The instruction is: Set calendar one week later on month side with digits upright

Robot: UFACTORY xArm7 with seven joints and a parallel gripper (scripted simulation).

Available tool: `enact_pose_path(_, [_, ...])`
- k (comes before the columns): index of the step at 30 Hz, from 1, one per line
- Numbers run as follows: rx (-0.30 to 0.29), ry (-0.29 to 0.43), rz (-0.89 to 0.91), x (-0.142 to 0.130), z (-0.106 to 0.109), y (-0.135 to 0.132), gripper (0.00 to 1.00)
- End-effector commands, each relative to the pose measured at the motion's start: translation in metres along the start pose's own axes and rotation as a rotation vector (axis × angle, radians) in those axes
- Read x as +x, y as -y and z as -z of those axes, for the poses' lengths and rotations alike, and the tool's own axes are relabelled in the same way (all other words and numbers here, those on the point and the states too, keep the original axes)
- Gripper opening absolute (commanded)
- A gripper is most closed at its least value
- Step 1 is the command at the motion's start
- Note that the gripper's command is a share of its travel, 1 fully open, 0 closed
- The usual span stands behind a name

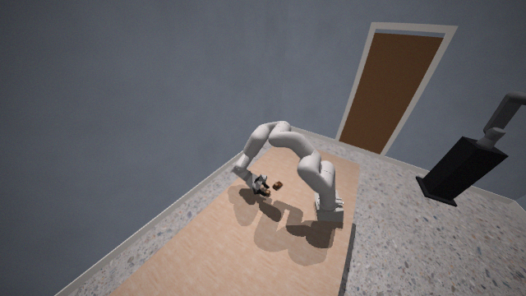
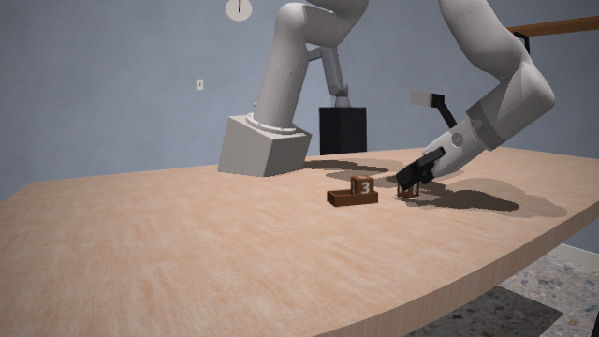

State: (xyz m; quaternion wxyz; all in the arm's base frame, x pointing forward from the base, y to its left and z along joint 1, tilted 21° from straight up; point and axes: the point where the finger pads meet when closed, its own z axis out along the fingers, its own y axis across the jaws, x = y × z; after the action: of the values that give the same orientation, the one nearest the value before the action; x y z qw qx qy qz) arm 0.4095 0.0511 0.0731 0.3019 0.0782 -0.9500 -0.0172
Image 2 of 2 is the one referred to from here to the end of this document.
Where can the brown cube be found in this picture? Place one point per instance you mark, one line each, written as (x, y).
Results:
(409, 193)
(361, 184)

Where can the brown wooden tray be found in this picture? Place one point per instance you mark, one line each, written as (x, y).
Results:
(341, 198)

